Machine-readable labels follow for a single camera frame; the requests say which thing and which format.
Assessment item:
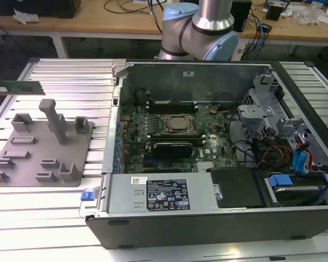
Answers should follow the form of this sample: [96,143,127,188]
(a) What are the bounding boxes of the green RAM stick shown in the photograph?
[0,80,44,96]

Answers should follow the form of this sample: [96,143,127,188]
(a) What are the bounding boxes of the black RAM slot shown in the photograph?
[147,106,199,115]
[147,100,197,108]

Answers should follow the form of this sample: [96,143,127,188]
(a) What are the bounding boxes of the crumpled white paper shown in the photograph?
[13,7,41,25]

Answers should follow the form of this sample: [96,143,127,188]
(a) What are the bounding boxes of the large black box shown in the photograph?
[0,0,81,19]

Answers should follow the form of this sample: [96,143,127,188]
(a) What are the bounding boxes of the grey plastic parts rack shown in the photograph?
[0,98,95,188]

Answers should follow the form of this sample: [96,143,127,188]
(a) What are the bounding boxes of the grey power supply with label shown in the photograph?
[106,174,219,215]

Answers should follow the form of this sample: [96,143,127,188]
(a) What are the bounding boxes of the silver CPU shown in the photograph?
[171,116,190,130]

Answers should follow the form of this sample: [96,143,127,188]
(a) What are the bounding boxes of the black graphics card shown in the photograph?
[151,141,194,159]

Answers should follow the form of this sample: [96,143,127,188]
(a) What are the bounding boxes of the metal CPU socket cover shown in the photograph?
[163,113,198,134]

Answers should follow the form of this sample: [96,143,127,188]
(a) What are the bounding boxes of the small silver heatsink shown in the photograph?
[196,161,217,172]

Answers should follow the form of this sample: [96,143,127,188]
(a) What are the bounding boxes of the green motherboard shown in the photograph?
[117,100,241,174]

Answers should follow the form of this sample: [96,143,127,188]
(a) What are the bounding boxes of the tall black box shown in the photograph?
[231,0,253,33]

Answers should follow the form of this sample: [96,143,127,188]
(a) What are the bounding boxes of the grey metal drive cage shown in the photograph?
[237,73,288,143]

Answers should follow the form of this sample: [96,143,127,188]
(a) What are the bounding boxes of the black open PC case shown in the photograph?
[85,58,328,251]

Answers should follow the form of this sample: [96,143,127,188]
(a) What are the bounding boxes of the black drive bay cover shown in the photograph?
[207,168,265,210]

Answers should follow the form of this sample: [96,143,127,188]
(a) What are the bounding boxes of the clear plastic bags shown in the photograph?
[294,4,328,27]

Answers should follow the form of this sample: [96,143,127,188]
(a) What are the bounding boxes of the hard disk in blue carrier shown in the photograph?
[264,174,327,207]

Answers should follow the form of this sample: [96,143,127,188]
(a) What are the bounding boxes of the wooden desk white frame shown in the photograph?
[0,0,328,60]

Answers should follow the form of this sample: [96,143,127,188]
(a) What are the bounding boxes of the black camera cable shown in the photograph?
[147,0,165,33]

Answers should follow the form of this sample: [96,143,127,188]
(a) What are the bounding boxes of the thin blue cable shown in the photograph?
[254,16,266,60]

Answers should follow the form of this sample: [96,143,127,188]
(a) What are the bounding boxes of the red and orange wire bundle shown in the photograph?
[257,145,294,168]

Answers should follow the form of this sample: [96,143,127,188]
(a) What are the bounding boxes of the blue flat wire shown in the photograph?
[291,147,313,176]

